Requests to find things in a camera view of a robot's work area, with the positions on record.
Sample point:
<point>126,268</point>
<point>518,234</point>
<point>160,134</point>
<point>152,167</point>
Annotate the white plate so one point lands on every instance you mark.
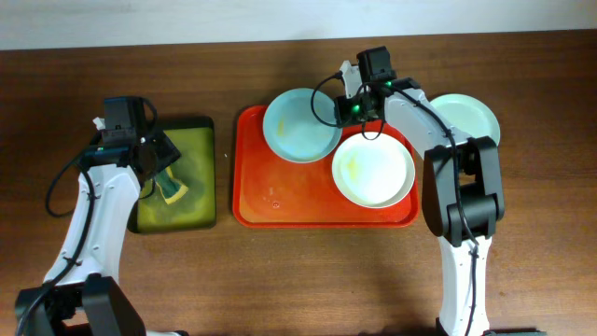
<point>375,173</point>

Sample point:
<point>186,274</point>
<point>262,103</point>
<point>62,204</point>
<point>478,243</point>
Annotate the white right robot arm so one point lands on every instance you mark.
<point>462,197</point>

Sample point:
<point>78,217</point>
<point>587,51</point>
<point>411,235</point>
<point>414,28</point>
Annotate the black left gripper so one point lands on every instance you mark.
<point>164,152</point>

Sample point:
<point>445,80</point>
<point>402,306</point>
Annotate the light blue plate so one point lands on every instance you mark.
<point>299,128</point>

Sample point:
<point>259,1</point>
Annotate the black tray with yellow liquid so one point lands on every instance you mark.
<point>194,208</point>

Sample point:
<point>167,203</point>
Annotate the light green plate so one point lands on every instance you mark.
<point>468,114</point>

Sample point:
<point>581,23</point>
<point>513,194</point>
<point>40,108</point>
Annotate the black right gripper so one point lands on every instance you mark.
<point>340,104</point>

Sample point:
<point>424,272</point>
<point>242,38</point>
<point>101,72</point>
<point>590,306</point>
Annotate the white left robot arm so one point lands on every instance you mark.
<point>80,294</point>

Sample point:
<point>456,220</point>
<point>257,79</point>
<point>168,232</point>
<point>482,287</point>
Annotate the green and yellow sponge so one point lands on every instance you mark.
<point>171,188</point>

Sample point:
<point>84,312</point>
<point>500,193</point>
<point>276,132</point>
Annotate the red plastic tray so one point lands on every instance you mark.
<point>269,192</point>

